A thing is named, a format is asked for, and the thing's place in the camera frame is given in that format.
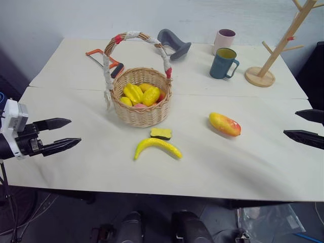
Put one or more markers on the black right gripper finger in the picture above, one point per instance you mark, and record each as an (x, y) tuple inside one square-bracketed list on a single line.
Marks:
[(306, 138), (311, 116)]

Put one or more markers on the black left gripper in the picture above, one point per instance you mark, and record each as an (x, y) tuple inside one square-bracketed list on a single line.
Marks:
[(28, 143)]

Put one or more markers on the small yellow fruit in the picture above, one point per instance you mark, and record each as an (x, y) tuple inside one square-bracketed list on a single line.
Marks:
[(126, 101)]

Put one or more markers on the yellow fruits in basket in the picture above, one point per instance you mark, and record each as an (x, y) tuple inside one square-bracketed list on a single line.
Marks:
[(132, 93)]

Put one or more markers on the wicker basket with handle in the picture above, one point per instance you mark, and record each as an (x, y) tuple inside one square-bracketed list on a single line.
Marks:
[(141, 114)]

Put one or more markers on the yellow orange round fruit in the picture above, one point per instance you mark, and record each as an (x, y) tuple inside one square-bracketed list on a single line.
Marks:
[(144, 86)]

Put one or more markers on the yellow lemon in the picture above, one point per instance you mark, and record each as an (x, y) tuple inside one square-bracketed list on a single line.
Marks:
[(151, 95)]

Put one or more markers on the red-orange peach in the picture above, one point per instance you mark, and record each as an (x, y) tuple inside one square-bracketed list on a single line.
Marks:
[(161, 96)]

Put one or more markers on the wooden mug tree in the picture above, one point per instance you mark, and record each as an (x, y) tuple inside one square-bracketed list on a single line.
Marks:
[(268, 68)]

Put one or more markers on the yellow red mango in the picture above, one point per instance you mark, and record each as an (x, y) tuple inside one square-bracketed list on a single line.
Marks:
[(225, 124)]

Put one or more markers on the pink peach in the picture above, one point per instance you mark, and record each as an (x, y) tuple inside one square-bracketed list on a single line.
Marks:
[(139, 105)]

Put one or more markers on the orange hacksaw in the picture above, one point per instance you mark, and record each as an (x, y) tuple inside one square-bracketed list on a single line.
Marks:
[(116, 67)]

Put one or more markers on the clear plastic bag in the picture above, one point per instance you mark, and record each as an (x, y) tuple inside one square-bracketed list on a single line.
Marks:
[(270, 219)]

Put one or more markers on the yellow banana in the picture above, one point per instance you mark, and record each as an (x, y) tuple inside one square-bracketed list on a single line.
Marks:
[(157, 148)]

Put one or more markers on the blue mug yellow inside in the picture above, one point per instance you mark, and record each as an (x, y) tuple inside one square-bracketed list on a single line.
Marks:
[(222, 64)]

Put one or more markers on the yellow black sponge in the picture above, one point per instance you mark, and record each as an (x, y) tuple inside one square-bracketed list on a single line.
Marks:
[(161, 133)]

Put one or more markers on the pink mug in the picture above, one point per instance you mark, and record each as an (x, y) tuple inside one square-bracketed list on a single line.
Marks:
[(224, 40)]

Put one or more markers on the dark rounded shape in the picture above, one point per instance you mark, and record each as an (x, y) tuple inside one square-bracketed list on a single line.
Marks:
[(131, 227), (189, 227)]

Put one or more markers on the grey curved plastic stand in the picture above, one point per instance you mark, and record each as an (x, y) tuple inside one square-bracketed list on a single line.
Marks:
[(174, 44)]

